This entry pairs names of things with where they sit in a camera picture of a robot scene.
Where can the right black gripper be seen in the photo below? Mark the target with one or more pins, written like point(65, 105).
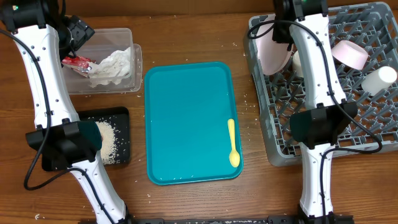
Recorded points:
point(277, 37)

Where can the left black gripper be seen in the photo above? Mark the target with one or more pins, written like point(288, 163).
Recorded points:
point(80, 30)

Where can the large white plate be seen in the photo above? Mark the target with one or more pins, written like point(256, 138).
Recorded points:
point(272, 56)

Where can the red snack wrapper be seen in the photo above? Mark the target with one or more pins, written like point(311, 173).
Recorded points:
point(82, 65)

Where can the pale green bowl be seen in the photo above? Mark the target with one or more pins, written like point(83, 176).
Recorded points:
point(296, 65)

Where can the white napkin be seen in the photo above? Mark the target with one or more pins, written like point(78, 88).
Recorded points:
point(117, 64)
point(99, 74)

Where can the white cup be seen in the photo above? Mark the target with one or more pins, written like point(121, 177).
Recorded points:
point(380, 79)

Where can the yellow plastic spoon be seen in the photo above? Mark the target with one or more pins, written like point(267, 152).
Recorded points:
point(234, 156)

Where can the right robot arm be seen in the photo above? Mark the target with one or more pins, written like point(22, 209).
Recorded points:
point(327, 114)

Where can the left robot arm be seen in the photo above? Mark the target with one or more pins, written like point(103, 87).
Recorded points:
point(38, 29)

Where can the grey dishwasher rack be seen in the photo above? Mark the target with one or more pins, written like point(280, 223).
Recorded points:
point(373, 27)

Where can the clear plastic bin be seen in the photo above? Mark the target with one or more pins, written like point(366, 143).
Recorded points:
point(100, 46)

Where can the black tray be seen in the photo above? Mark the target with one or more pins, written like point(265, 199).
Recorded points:
point(121, 124)

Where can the teal serving tray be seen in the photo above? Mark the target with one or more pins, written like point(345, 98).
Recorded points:
point(187, 108)

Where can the spilled rice pile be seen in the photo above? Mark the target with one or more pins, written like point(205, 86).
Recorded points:
point(109, 148)

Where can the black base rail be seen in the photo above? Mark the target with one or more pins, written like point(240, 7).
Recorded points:
point(276, 219)

